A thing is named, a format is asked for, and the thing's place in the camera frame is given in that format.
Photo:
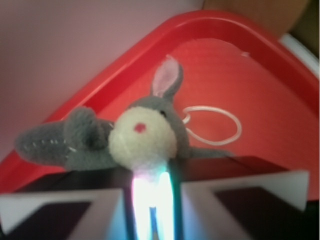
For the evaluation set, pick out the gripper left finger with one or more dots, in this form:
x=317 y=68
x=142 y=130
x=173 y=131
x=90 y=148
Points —
x=75 y=205

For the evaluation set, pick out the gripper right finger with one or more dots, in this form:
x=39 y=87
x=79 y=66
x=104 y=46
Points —
x=238 y=198

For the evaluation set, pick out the gray plush bunny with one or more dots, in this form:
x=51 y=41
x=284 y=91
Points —
x=147 y=135

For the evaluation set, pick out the red plastic tray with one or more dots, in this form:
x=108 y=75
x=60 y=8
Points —
x=231 y=63

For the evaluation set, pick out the brown cardboard panel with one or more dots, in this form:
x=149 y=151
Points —
x=276 y=16

